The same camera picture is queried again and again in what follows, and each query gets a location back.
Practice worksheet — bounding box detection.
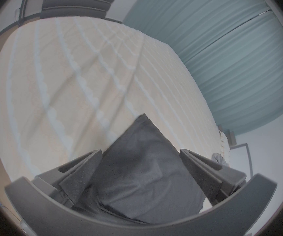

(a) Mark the grey garment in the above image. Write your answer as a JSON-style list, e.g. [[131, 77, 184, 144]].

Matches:
[[211, 153, 230, 168]]

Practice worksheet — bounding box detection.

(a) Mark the grey bedside table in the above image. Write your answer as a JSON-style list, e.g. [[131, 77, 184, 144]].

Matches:
[[218, 124, 236, 147]]

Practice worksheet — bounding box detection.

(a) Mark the white printed pillow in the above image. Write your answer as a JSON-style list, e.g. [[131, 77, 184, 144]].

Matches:
[[219, 130, 230, 157]]

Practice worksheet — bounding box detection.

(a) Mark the black T-shirt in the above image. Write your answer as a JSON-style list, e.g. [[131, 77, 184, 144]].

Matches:
[[71, 113, 206, 225]]

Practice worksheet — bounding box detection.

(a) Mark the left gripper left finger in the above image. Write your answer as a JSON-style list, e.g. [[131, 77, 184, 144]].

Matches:
[[33, 149, 103, 204]]

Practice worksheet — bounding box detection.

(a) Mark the bed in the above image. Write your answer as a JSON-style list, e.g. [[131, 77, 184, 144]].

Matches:
[[0, 16, 253, 213]]

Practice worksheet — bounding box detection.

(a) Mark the black chest of drawers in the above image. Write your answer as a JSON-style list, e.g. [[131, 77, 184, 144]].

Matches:
[[21, 0, 115, 20]]

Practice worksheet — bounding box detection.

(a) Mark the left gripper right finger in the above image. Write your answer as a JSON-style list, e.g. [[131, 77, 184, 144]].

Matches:
[[179, 149, 247, 205]]

